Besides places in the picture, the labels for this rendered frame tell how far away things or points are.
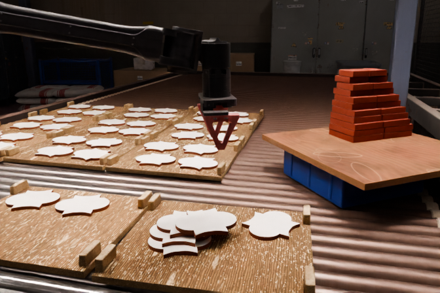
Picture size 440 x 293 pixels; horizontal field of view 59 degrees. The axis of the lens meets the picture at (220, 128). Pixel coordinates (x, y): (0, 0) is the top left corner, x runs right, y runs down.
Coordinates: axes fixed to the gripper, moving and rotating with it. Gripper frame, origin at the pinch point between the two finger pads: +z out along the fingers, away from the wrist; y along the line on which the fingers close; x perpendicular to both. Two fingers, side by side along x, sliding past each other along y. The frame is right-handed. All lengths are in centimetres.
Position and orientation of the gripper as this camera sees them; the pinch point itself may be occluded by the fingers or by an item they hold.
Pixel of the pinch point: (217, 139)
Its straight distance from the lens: 79.9
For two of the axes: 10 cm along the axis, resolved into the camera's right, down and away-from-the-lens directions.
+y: 1.5, 2.3, -9.6
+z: 0.2, 9.7, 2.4
